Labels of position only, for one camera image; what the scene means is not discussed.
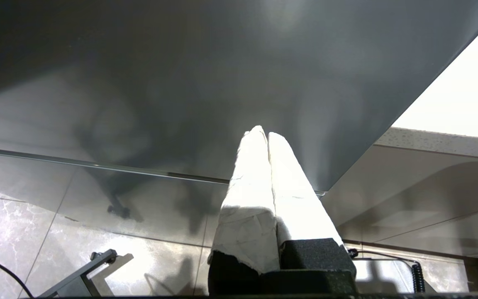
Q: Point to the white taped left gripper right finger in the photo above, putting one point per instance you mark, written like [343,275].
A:
[297,207]

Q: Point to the beige base cabinet front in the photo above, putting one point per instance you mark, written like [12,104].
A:
[409,195]

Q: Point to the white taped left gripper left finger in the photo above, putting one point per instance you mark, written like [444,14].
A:
[247,216]

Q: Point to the grey metal stand leg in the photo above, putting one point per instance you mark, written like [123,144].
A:
[79,280]

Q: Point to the grey glossy cabinet door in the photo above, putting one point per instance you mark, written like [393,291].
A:
[181,83]

